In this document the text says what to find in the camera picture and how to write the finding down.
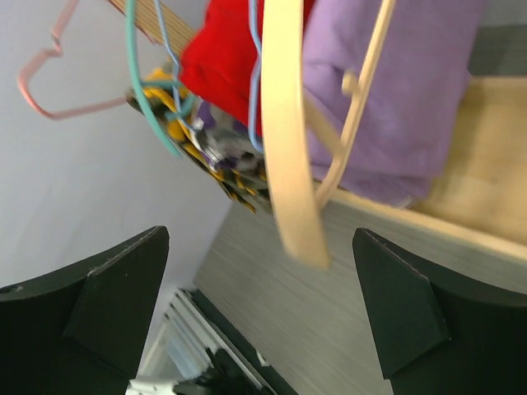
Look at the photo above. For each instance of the teal plastic hanger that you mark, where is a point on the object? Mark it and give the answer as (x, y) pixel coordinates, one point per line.
(151, 93)

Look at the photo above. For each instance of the camouflage garment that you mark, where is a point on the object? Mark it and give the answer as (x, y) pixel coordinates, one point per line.
(250, 188)

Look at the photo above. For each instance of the pink wire hanger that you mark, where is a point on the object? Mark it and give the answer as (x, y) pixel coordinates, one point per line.
(72, 77)

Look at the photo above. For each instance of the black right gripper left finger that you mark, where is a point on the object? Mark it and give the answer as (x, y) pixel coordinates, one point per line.
(81, 329)

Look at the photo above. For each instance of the red garment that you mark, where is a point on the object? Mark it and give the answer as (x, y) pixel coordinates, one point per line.
(218, 62)

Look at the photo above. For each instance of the light blue wire hanger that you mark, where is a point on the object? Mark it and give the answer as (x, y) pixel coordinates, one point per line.
(255, 77)

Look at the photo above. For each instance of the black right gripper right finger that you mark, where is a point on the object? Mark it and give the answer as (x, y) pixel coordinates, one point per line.
(435, 330)

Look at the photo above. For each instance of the wooden clothes rack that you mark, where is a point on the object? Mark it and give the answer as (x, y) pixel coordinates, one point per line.
(479, 197)

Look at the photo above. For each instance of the beige wooden hanger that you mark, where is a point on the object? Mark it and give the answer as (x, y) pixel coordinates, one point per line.
(297, 202)

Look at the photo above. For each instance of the patterned purple garment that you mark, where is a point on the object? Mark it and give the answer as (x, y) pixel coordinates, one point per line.
(222, 139)

